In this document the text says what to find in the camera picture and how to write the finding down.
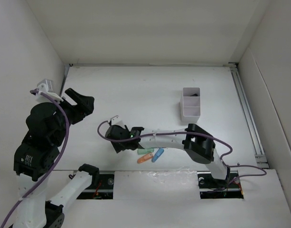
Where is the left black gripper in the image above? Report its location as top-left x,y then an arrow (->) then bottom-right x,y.
52,87 -> 95,145

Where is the green pastel highlighter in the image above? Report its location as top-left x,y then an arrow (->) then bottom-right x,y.
137,148 -> 155,155

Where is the orange pastel highlighter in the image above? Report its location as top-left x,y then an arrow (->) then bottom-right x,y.
137,152 -> 153,164

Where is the blue pastel highlighter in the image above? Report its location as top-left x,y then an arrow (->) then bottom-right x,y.
151,148 -> 164,163

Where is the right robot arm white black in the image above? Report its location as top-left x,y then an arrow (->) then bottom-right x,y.
104,123 -> 230,187

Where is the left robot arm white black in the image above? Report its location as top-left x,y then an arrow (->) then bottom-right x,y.
11,88 -> 99,228

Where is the white three-compartment organizer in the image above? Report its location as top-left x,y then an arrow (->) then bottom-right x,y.
179,87 -> 201,123

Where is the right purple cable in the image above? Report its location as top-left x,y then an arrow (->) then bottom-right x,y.
97,120 -> 268,192

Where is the purple cable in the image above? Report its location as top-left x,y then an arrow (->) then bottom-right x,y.
97,120 -> 268,192
0,89 -> 71,228

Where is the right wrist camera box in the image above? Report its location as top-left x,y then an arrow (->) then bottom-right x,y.
108,115 -> 125,128

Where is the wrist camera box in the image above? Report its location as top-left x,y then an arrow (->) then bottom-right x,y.
108,115 -> 125,128
36,79 -> 63,102

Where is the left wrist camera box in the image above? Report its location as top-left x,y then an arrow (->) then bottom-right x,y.
36,79 -> 63,102

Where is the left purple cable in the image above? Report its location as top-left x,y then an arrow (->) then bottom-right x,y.
0,89 -> 71,228

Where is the right aluminium rail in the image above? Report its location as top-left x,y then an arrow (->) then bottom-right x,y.
229,63 -> 270,169

